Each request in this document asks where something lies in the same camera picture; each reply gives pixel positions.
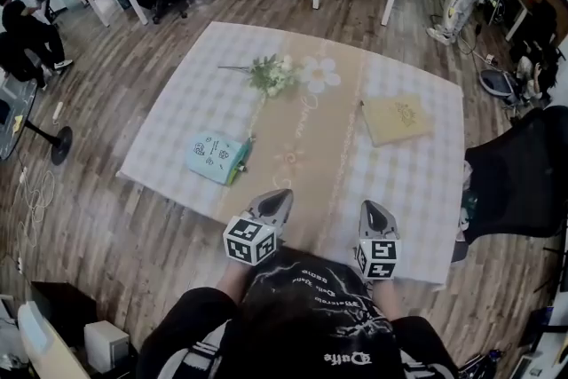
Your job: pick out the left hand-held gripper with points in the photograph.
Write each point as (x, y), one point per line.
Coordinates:
(248, 242)

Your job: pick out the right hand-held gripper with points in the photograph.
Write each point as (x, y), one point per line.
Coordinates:
(377, 257)

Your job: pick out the light blue pencil case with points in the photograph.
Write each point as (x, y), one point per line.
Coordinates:
(215, 155)

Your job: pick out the person's right forearm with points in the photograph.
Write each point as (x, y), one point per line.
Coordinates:
(386, 297)

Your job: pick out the person's left forearm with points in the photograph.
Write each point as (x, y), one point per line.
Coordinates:
(231, 284)

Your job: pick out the checkered flower-print tablecloth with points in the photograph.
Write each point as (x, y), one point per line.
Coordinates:
(310, 155)

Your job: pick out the green white crumpled bag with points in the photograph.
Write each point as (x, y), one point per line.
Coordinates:
(468, 202)

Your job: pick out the person's black printed shirt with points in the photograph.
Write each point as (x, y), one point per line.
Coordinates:
(355, 324)

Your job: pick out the yellow notebook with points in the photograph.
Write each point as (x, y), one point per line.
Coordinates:
(397, 120)

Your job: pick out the artificial white flower bouquet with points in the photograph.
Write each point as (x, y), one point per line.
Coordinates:
(273, 75)

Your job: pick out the black mesh office chair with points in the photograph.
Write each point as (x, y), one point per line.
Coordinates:
(519, 177)

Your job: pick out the black backpack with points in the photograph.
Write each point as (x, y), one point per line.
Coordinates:
(481, 364)

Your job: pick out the grey round floor device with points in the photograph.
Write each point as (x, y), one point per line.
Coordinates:
(499, 83)

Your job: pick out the white computer case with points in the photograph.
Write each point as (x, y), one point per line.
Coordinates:
(106, 346)

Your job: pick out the black box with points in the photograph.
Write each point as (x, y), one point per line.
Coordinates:
(66, 310)

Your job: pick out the white power strip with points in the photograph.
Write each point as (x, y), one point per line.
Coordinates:
(57, 111)

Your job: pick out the green waste bin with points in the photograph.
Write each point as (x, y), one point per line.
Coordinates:
(123, 0)

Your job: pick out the beige round table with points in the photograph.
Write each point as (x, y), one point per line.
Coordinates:
(49, 350)

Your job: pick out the yellow sticky note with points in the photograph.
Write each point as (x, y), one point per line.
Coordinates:
(17, 124)

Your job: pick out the round black pedestal table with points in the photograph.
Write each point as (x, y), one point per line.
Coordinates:
(18, 120)

